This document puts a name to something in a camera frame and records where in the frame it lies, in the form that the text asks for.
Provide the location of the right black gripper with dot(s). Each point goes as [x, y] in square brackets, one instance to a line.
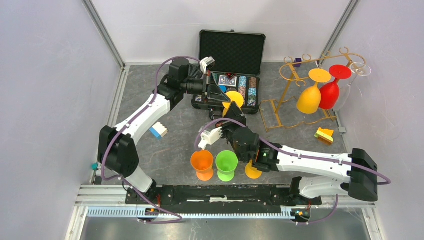
[234, 112]

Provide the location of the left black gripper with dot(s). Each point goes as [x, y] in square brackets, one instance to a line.
[215, 94]

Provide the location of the yellow wine glass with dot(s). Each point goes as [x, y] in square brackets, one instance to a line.
[235, 97]
[252, 172]
[310, 98]

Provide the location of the yellow wine glass back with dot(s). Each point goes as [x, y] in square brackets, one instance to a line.
[310, 98]

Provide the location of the gold wine glass rack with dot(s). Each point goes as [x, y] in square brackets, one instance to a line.
[289, 73]

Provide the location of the red plastic wine glass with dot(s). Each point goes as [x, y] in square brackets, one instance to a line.
[330, 92]

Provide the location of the clear wine glass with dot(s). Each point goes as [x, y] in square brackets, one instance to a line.
[358, 69]

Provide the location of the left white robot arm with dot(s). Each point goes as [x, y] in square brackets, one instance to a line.
[117, 147]

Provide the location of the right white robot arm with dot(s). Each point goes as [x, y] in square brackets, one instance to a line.
[353, 174]

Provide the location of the green plastic wine glass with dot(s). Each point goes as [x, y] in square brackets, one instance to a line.
[226, 162]

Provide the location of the orange plastic wine glass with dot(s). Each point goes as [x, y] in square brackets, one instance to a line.
[202, 162]

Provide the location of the playing card deck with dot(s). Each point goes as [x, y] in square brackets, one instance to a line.
[224, 80]

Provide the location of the black poker chip case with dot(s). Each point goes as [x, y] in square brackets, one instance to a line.
[238, 55]

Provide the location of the blue white toy brick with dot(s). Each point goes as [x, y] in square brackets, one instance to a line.
[158, 130]

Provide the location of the purple small block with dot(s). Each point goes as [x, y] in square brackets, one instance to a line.
[297, 62]

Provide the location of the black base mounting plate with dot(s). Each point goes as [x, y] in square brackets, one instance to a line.
[227, 199]

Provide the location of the orange green toy brick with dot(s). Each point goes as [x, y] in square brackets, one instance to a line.
[325, 135]

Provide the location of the teal small object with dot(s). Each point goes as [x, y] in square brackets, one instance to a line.
[94, 166]

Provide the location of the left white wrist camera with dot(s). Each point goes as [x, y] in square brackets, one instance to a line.
[206, 63]

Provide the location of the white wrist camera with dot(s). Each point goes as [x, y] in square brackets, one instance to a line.
[206, 63]
[210, 137]

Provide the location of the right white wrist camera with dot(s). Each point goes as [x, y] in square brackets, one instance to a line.
[210, 137]

